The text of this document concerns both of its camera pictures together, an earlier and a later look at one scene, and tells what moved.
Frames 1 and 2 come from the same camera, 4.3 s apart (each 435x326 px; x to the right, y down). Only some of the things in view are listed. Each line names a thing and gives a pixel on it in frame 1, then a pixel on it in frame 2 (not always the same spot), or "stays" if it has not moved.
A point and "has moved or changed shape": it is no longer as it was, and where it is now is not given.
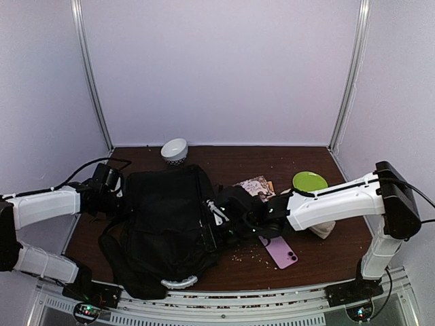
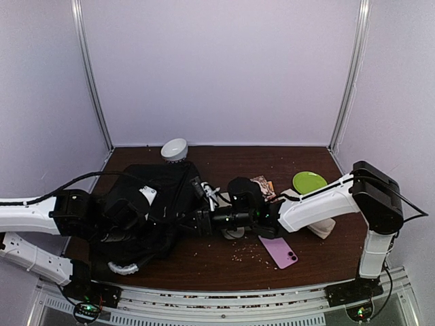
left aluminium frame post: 77,19 stays
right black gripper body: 217,243 to 204,214
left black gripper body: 110,206 to 117,234
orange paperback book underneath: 270,185 stays
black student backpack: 160,237 has moved or changed shape
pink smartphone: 281,251 stays
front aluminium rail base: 382,299 stays
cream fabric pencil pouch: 323,230 stays
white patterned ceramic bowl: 175,151 stays
